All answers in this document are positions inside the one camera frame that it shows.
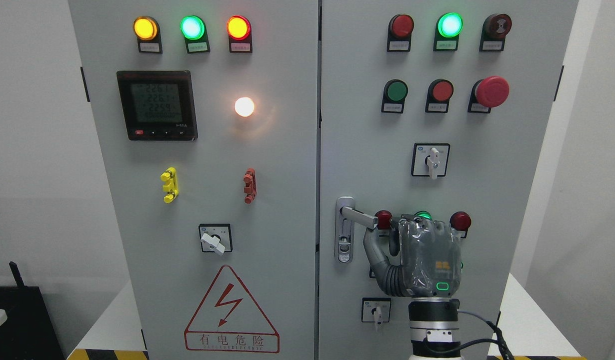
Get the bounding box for black digital power meter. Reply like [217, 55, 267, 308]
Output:
[117, 70, 198, 141]

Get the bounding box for white lever selector switch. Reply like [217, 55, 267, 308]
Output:
[361, 297, 392, 332]
[411, 142, 450, 179]
[198, 223, 234, 255]

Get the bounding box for green indicator light top left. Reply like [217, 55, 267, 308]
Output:
[179, 14, 210, 54]

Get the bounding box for white lit indicator light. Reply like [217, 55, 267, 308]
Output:
[234, 96, 256, 117]

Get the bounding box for grey cabinet door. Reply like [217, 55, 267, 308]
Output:
[69, 0, 319, 360]
[318, 0, 578, 360]

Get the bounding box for white lever selector switch left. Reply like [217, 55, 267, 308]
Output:
[198, 223, 234, 255]

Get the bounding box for white lever selector switch upper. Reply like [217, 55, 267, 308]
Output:
[411, 142, 450, 179]

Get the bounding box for grey left cabinet door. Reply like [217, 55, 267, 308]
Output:
[69, 0, 319, 360]

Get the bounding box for green indicator light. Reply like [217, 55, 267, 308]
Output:
[433, 12, 464, 51]
[179, 14, 210, 54]
[413, 210, 433, 220]

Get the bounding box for red lit indicator light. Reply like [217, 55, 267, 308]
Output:
[226, 14, 253, 53]

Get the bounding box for dark red indicator light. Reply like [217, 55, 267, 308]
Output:
[449, 210, 472, 239]
[374, 210, 393, 237]

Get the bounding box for silver swing door handle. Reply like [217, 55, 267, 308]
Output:
[335, 196, 378, 264]

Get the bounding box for grey right cabinet door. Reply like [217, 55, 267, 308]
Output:
[318, 0, 578, 360]

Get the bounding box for red terminal connector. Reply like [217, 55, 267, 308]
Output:
[242, 168, 257, 204]

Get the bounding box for dark red indicator light right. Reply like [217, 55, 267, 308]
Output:
[449, 210, 472, 239]

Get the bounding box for yellow terminal connector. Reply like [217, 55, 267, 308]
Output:
[160, 167, 179, 204]

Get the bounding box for white lever selector switch lower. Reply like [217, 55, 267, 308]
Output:
[361, 297, 392, 332]

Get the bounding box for green indicator light middle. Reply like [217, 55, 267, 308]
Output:
[413, 210, 433, 220]

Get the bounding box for dark red indicator light left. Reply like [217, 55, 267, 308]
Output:
[374, 210, 393, 237]

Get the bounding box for red electrical hazard sticker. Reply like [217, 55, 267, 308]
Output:
[184, 265, 280, 354]

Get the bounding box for green indicator light top right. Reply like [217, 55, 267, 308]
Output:
[433, 12, 464, 51]

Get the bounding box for red push button upper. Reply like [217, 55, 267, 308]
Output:
[425, 79, 454, 113]

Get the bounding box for yellow indicator light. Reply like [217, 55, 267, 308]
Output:
[133, 16, 162, 54]

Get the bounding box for red emergency stop button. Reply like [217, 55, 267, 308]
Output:
[467, 75, 510, 114]

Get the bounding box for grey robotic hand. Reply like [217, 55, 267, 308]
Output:
[363, 214, 462, 298]

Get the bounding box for red indicator light top right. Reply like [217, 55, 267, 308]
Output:
[386, 13, 414, 52]

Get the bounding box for grey and black arm cables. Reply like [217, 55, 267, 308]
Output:
[423, 309, 516, 360]

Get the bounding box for dark red buzzer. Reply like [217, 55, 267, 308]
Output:
[479, 13, 513, 52]

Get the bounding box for black box with antenna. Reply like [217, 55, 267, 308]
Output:
[0, 261, 63, 360]

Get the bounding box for green push button upper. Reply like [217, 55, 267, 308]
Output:
[381, 79, 408, 114]

